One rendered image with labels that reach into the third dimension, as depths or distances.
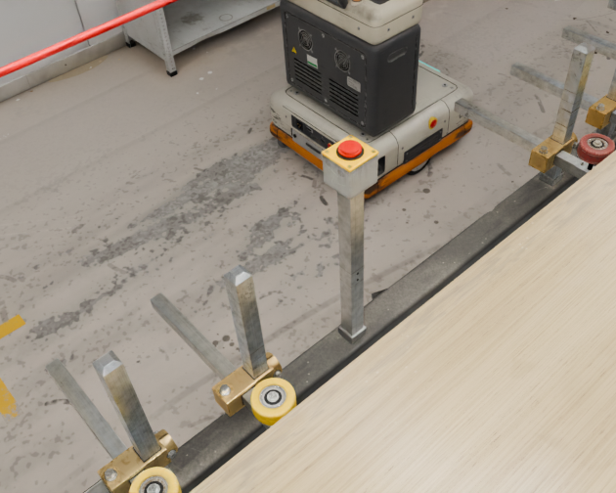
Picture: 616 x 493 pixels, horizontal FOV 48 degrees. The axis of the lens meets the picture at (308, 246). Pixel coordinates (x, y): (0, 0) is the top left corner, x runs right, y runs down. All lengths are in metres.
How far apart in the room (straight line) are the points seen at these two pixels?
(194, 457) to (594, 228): 0.95
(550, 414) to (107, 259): 1.97
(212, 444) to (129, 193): 1.81
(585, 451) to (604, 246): 0.48
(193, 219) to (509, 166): 1.36
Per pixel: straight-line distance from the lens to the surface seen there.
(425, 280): 1.69
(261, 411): 1.25
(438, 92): 3.02
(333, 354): 1.55
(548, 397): 1.30
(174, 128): 3.40
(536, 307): 1.41
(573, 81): 1.80
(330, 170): 1.21
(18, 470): 2.42
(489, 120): 1.96
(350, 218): 1.28
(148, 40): 3.83
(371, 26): 2.47
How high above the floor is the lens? 1.98
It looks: 47 degrees down
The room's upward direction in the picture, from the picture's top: 4 degrees counter-clockwise
